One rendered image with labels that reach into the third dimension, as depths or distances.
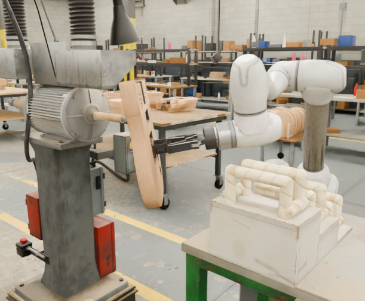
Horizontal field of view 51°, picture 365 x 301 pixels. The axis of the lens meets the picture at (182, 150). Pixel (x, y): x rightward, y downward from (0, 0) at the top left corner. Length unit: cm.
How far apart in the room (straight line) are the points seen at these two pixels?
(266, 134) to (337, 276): 45
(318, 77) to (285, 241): 85
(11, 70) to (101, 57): 70
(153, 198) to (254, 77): 46
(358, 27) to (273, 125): 1142
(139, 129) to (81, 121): 69
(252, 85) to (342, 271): 58
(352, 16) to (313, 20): 115
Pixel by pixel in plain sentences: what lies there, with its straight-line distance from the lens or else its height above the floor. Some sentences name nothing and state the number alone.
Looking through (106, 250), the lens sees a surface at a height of 47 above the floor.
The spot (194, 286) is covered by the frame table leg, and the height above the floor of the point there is 78.
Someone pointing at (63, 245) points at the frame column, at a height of 59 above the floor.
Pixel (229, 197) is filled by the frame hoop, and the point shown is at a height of 112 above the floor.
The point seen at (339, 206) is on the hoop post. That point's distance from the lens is 141.
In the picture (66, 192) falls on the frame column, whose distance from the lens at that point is 199.
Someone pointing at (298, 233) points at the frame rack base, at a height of 108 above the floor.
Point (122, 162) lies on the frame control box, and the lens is 198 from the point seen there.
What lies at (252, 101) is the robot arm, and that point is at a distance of 117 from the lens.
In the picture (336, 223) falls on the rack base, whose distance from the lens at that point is 128.
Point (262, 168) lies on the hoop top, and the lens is 111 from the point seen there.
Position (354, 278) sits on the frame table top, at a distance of 118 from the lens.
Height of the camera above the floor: 150
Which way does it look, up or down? 14 degrees down
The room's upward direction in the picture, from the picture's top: straight up
